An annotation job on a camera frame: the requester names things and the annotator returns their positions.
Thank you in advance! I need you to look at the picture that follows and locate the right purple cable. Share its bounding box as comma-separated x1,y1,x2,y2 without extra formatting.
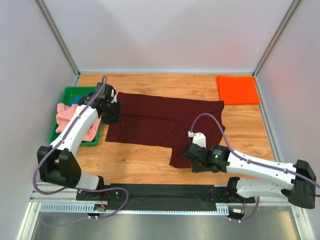
189,112,320,224

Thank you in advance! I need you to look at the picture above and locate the maroon t shirt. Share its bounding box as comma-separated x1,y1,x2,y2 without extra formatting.
105,92,225,169

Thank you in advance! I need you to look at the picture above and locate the aluminium rail frame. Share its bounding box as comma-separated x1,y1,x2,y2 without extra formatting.
29,182,292,207

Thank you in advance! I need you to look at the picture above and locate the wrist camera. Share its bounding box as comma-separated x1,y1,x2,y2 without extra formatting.
188,131,207,148
110,86,117,104

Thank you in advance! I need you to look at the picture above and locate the purple cable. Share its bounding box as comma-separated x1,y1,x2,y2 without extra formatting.
189,112,320,224
33,74,130,227

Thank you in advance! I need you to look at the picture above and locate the black base mat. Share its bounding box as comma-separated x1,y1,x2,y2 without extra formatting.
76,183,256,212

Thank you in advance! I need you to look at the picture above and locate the folded orange t shirt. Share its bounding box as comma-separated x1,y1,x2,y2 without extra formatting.
216,75,261,105

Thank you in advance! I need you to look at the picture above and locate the blue t shirt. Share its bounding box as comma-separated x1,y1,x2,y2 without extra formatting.
69,95,84,107

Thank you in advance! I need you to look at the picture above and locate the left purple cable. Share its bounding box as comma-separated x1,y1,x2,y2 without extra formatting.
33,74,130,227

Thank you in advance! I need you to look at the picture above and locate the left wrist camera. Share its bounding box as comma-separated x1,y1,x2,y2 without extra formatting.
110,86,117,104

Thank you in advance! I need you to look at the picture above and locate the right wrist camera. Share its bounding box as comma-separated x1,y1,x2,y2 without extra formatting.
188,131,207,148

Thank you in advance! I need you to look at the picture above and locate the pink t shirt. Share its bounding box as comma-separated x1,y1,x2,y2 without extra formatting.
55,103,101,142

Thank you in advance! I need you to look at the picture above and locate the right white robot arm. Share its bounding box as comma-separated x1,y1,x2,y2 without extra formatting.
183,143,318,209

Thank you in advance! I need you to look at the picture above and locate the grey slotted cable duct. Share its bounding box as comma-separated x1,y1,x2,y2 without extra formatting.
39,203,230,215

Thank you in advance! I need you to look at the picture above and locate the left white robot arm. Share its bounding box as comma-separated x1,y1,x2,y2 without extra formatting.
33,82,121,194

